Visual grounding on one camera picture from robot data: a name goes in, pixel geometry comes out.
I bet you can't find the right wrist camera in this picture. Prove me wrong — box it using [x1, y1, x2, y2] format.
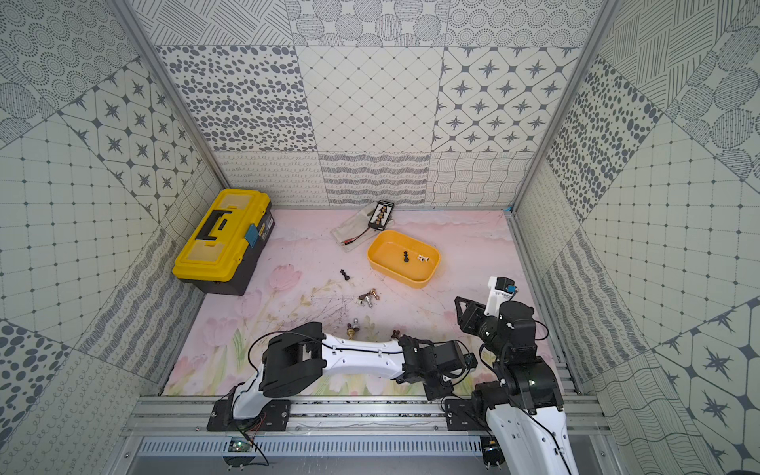
[485, 276, 518, 317]

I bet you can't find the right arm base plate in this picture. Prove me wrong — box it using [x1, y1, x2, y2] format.
[441, 397, 490, 433]

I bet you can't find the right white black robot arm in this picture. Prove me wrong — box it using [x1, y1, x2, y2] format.
[454, 296, 579, 474]

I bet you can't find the aluminium front rail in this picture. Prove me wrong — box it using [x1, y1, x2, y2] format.
[121, 396, 613, 437]

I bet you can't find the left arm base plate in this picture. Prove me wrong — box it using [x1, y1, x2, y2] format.
[206, 398, 291, 433]

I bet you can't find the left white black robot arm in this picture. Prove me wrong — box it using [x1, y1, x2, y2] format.
[229, 322, 477, 421]

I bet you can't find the yellow plastic toolbox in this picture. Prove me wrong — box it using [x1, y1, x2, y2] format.
[172, 189, 275, 296]

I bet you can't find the clear plastic bag with cable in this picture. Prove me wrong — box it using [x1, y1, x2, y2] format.
[331, 204, 379, 253]

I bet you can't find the yellow plastic storage tray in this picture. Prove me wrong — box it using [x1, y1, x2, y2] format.
[367, 230, 441, 289]

